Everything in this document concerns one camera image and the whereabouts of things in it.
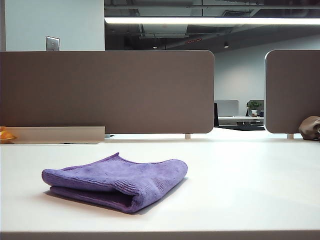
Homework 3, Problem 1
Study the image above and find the potted green plant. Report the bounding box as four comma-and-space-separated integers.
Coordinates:
246, 99, 264, 118

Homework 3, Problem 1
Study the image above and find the grey background desk divider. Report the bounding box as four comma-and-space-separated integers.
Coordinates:
214, 99, 240, 117

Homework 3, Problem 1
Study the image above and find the long ceiling light strip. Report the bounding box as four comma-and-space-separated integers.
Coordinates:
104, 16, 320, 26

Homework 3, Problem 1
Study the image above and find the yellow plush toy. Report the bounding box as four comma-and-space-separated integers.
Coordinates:
0, 126, 17, 144

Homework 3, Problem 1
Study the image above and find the beige desk cable tray lid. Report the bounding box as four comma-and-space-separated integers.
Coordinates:
9, 125, 106, 145

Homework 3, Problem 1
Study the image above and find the white background desk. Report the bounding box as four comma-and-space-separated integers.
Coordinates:
217, 115, 265, 131

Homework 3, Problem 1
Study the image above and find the purple microfiber cloth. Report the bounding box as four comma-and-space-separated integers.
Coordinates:
41, 151, 189, 214

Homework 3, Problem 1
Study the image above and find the brown desk divider panel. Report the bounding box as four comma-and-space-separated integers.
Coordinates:
0, 49, 216, 135
264, 49, 320, 134

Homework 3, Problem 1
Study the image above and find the crumpled brown cloth bag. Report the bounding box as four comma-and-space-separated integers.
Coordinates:
298, 115, 320, 140

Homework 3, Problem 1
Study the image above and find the metal wall switch plate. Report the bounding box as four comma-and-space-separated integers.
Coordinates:
45, 36, 61, 52

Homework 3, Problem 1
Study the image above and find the grey ceiling air duct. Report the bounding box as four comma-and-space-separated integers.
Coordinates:
138, 23, 190, 39

